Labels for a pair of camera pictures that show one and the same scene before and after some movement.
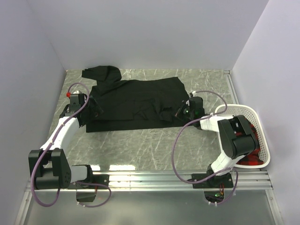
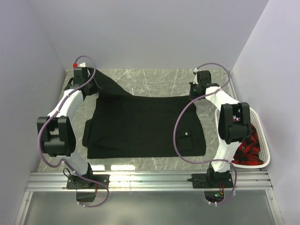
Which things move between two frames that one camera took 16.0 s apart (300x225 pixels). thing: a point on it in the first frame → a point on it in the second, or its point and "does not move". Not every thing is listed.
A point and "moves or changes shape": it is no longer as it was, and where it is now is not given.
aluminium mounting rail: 244,180 does not move
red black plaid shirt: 253,158 does not move
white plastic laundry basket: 251,114 does not move
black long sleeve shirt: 128,104 moves or changes shape
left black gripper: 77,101 → 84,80
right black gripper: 179,113 → 192,96
